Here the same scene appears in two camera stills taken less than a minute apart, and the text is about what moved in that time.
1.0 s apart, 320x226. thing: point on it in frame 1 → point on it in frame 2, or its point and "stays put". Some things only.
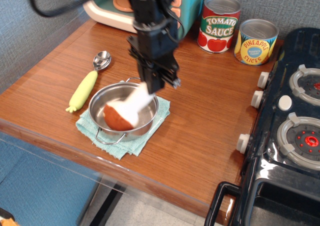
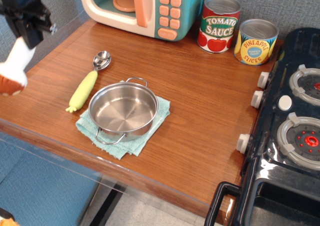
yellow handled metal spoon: (100, 59) stays put
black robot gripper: (154, 43) → (25, 3)
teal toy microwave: (111, 8) stays put
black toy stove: (279, 185) stays put
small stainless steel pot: (117, 92) stays put
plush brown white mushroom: (123, 115) → (13, 76)
